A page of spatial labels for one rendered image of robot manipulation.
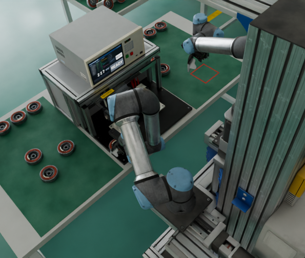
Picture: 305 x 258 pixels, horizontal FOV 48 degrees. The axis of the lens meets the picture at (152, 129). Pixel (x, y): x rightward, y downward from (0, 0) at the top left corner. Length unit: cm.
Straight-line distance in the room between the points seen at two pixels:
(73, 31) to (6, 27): 288
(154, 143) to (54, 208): 72
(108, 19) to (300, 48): 158
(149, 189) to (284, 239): 57
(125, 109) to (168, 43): 153
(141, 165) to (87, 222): 145
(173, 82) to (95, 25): 74
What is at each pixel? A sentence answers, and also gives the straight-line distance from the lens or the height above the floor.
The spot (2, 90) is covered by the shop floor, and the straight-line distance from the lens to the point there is 412.
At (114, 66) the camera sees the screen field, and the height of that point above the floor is 117.
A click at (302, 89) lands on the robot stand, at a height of 191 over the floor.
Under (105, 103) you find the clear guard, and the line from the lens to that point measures 209.
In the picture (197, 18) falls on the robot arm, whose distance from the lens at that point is 190.
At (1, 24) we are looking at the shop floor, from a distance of 518.
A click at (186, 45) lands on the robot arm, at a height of 147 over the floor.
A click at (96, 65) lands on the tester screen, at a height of 126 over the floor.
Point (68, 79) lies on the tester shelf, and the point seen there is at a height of 111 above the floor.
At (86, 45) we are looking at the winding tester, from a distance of 212.
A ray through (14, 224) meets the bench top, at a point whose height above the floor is 75.
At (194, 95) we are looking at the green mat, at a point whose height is 75.
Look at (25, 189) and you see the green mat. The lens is 226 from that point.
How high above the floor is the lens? 256
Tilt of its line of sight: 51 degrees down
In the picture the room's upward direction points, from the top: 6 degrees counter-clockwise
